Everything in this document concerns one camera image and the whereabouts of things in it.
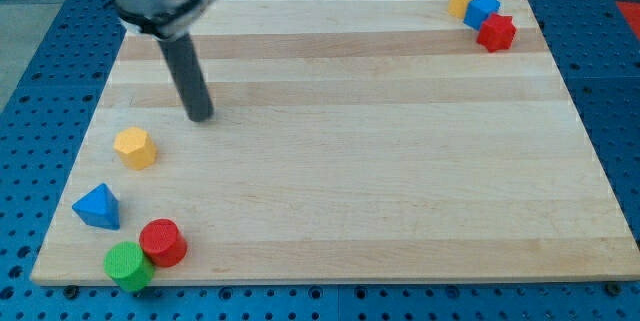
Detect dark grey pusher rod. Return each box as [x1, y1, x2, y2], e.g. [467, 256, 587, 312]
[159, 34, 214, 122]

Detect red star block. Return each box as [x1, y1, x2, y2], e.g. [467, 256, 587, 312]
[476, 13, 517, 53]

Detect wooden board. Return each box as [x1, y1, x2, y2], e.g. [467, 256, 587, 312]
[31, 0, 639, 286]

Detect red cylinder block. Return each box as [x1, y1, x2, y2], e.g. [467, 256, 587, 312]
[139, 219, 188, 268]

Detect blue triangle block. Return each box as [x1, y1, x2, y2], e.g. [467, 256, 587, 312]
[72, 183, 120, 230]

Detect green cylinder block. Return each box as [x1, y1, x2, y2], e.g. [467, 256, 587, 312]
[103, 241, 155, 292]

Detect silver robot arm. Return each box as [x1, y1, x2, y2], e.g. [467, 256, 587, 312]
[113, 0, 217, 122]

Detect blue cube block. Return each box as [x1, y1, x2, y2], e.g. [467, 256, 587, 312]
[463, 0, 501, 31]

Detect yellow hexagon block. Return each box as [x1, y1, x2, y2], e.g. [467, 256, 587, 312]
[113, 127, 157, 170]

